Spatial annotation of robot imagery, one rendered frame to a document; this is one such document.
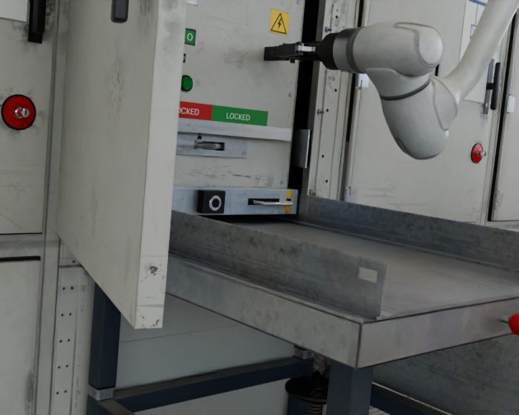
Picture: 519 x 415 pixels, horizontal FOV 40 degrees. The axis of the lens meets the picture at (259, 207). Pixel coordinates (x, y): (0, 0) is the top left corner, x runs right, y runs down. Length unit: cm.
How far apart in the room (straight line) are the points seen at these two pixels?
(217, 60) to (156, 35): 83
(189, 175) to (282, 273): 60
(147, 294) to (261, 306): 25
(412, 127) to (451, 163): 72
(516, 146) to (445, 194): 39
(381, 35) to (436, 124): 21
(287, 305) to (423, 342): 18
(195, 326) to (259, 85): 55
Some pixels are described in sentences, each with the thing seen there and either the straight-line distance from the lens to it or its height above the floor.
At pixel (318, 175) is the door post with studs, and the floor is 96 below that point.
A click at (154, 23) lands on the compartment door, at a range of 73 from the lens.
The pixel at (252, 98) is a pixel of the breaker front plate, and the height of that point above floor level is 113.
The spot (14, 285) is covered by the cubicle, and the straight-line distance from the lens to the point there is 130.
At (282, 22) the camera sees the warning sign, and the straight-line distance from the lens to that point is 168.
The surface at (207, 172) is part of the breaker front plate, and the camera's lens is 155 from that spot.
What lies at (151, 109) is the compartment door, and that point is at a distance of 72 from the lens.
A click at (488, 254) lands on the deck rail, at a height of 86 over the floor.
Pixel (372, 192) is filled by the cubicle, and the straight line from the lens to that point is 185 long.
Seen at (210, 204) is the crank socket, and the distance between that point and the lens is 151.
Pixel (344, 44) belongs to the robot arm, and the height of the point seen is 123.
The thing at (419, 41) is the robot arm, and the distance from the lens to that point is 132.
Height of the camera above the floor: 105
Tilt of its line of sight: 6 degrees down
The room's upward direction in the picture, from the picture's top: 5 degrees clockwise
